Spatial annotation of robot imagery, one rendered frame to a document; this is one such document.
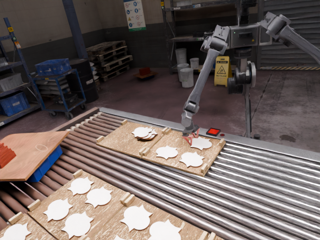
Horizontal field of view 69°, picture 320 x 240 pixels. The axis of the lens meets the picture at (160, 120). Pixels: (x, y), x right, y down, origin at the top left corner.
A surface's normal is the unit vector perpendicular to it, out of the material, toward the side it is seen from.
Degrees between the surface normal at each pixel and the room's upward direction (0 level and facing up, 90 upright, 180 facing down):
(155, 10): 90
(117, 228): 0
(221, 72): 76
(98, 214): 0
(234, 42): 90
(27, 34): 90
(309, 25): 86
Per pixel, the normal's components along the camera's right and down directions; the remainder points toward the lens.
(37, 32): 0.86, 0.12
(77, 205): -0.14, -0.88
